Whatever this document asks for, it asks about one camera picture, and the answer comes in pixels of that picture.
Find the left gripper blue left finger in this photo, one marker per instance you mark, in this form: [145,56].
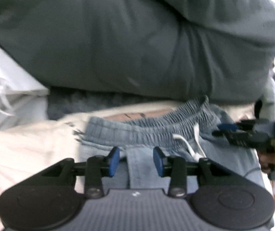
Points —
[64,173]

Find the blue denim pants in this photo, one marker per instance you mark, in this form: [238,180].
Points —
[243,204]

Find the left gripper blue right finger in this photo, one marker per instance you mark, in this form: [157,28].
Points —
[178,169]

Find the dark grey pillow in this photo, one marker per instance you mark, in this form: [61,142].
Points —
[174,49]

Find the cream bear print bedsheet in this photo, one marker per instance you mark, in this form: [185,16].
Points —
[43,137]

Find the white grey garment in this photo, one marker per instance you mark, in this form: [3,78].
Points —
[23,99]

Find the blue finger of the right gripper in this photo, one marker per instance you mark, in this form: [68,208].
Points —
[228,127]
[231,135]

